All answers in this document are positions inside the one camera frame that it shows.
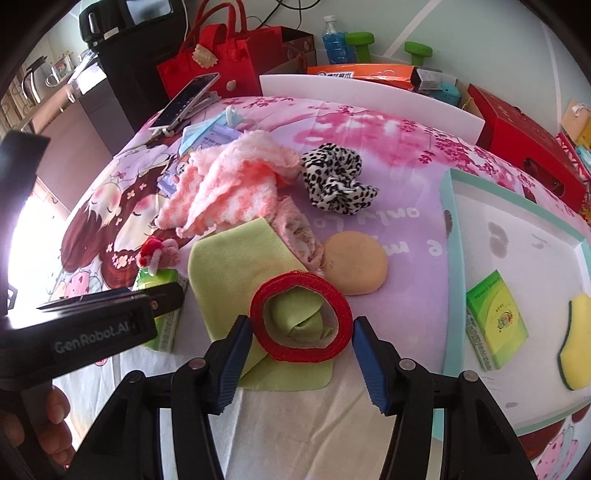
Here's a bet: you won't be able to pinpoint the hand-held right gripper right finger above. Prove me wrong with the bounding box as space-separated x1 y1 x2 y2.
352 316 539 480

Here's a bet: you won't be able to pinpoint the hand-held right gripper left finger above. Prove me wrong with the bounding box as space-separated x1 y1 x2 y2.
76 315 254 480

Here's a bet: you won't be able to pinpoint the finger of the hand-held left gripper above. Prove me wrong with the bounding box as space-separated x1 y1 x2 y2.
37 281 188 320

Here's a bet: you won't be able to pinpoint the green tissue pack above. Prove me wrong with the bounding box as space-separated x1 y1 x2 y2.
465 270 530 372
131 267 190 354

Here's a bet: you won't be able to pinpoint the red ribbon tape roll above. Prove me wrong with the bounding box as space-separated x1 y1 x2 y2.
249 271 354 363

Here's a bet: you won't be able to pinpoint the red pink pipe cleaner tie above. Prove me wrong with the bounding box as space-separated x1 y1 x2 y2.
136 237 180 269

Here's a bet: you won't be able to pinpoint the light green cloth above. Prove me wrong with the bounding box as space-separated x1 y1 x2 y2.
187 217 335 391

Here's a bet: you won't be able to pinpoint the round peach sponge puff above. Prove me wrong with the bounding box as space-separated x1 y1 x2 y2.
322 231 389 297

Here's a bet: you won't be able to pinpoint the pink white knitted cloth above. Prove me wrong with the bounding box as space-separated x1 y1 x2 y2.
157 130 301 238

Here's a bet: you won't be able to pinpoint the pink floral cloth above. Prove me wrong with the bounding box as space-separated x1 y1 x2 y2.
270 196 327 273

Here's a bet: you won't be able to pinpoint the teal white box lid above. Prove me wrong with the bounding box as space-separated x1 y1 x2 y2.
440 168 591 438

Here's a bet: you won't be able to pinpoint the leopard print scrunchie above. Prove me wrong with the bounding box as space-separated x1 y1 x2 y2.
300 143 380 216

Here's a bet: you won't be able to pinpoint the yellow green sponge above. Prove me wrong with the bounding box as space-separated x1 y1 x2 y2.
558 293 591 391

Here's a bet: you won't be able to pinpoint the person's left hand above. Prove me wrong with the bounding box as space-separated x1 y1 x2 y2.
0 385 75 468

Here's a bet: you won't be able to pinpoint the purple tissue pack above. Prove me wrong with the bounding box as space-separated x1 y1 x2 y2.
157 127 243 195

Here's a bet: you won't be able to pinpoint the blue face mask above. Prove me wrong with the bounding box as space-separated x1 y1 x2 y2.
179 105 252 154

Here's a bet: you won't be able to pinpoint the brown wooden cabinet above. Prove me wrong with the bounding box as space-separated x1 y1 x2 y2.
0 58 122 206

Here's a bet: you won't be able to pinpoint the white phone stand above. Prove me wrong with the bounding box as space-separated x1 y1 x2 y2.
150 90 222 137

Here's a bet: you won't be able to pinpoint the smartphone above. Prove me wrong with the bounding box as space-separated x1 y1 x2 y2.
148 72 221 130

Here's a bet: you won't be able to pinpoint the black cabinet with appliance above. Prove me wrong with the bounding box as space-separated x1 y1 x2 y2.
78 0 186 158

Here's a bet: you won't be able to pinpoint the red felt handbag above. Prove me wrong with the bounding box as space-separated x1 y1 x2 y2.
156 0 265 103

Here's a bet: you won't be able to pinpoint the steel kettle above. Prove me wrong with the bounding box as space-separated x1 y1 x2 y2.
21 55 62 108

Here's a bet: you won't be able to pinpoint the white storage bin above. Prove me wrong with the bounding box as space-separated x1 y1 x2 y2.
259 74 485 142

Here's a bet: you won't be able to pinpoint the red paper bag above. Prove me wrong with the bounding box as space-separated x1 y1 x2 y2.
247 25 318 77

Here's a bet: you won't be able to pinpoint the red cardboard box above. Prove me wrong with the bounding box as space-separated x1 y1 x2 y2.
468 84 588 214

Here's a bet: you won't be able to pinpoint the teal round container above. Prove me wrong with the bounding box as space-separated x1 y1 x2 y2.
433 83 463 108

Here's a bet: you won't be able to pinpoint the red patterned box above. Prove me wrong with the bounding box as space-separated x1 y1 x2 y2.
553 131 591 186

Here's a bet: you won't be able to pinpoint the orange packet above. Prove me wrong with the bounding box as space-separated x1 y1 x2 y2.
306 64 419 92

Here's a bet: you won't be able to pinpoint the black barcoded box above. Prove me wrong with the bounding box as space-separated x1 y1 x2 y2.
412 67 459 96

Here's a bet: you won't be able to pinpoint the blue liquid plastic bottle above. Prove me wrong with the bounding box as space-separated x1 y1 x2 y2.
322 15 357 66

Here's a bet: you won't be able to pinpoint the green dumbbell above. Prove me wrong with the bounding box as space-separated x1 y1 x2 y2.
345 31 433 66

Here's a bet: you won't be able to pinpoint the yellow gift box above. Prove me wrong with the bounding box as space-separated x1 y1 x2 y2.
560 99 591 149

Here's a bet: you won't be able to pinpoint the dark wall cables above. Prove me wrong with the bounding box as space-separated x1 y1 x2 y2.
270 0 326 16

